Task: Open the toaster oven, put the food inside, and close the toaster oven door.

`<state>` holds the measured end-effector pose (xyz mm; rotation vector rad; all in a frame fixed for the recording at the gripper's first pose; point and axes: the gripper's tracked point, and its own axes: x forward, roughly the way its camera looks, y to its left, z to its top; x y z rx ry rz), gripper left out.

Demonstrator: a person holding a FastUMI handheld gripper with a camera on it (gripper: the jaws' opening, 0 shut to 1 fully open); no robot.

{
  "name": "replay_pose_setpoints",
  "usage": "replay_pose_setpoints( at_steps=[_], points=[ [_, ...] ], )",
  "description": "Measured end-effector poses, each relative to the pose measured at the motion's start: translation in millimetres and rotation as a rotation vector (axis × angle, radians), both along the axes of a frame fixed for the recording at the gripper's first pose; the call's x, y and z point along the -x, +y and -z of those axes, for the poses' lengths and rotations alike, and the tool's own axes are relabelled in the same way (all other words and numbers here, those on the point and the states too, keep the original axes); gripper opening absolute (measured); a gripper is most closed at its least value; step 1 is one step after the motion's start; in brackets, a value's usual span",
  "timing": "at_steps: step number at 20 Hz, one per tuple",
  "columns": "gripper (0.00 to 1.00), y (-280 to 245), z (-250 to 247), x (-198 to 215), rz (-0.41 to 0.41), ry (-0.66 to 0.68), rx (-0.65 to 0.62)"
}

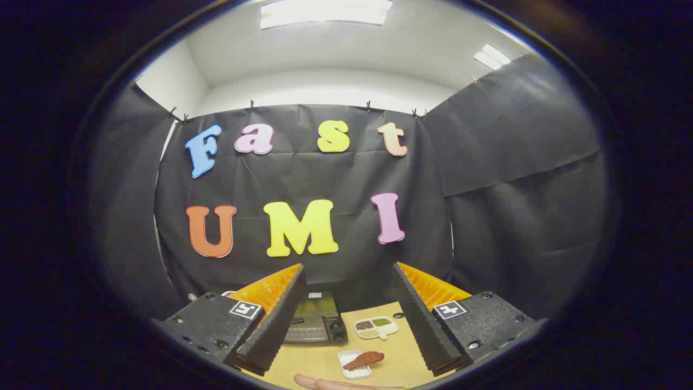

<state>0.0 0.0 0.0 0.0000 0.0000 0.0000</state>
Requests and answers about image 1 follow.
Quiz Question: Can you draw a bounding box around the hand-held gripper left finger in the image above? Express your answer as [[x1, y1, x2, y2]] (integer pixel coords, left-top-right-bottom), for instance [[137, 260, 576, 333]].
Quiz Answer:
[[152, 263, 307, 376]]

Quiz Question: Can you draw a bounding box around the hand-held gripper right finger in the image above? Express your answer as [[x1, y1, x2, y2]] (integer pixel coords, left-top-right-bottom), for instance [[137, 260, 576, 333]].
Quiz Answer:
[[391, 262, 544, 376]]

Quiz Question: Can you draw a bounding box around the black toaster oven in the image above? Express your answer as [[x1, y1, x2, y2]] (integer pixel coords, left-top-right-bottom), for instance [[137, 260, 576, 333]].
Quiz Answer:
[[282, 291, 349, 346]]

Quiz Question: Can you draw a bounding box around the brown meat steak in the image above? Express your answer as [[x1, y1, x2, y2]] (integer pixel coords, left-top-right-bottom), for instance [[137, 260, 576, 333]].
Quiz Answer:
[[343, 351, 385, 371]]

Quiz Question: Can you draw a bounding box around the white divided dish with beans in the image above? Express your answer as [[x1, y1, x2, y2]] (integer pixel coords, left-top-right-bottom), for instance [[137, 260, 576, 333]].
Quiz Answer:
[[354, 316, 399, 340]]

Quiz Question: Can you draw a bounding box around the white rectangular tray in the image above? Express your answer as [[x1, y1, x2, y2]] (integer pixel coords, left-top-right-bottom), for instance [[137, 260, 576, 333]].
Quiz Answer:
[[338, 349, 373, 380]]

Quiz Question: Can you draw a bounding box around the small ceiling light panel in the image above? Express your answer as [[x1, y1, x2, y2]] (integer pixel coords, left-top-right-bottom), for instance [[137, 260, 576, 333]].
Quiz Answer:
[[474, 44, 512, 71]]

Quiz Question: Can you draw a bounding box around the large ceiling light panel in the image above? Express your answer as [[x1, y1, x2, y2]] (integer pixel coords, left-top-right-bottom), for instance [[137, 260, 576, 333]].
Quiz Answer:
[[260, 0, 393, 30]]

